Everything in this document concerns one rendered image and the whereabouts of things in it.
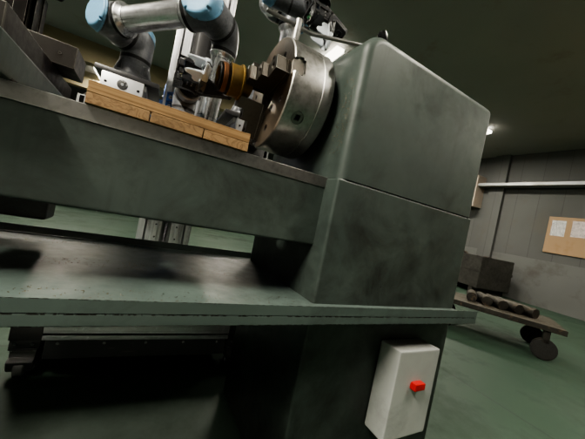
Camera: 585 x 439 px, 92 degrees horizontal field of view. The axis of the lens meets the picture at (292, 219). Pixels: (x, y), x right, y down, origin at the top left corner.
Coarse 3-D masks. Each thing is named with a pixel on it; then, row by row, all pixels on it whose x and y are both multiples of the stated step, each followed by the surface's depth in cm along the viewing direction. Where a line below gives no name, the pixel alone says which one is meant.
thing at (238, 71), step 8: (224, 64) 73; (232, 64) 74; (216, 72) 77; (224, 72) 72; (232, 72) 73; (240, 72) 74; (216, 80) 77; (224, 80) 73; (232, 80) 73; (240, 80) 74; (216, 88) 75; (224, 88) 75; (232, 88) 75; (240, 88) 75; (248, 88) 77; (232, 96) 77; (240, 96) 77; (248, 96) 79
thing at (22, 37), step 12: (0, 0) 41; (0, 12) 41; (12, 12) 43; (0, 24) 41; (12, 24) 44; (12, 36) 45; (24, 36) 48; (24, 48) 49; (36, 48) 53; (36, 60) 54; (48, 60) 60; (48, 72) 61; (60, 84) 70
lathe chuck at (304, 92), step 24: (288, 48) 74; (312, 72) 71; (264, 96) 87; (288, 96) 69; (312, 96) 72; (264, 120) 81; (288, 120) 73; (312, 120) 75; (264, 144) 79; (288, 144) 79
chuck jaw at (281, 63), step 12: (276, 60) 69; (288, 60) 71; (300, 60) 71; (252, 72) 74; (264, 72) 72; (276, 72) 70; (288, 72) 70; (300, 72) 70; (252, 84) 76; (264, 84) 75; (276, 84) 75
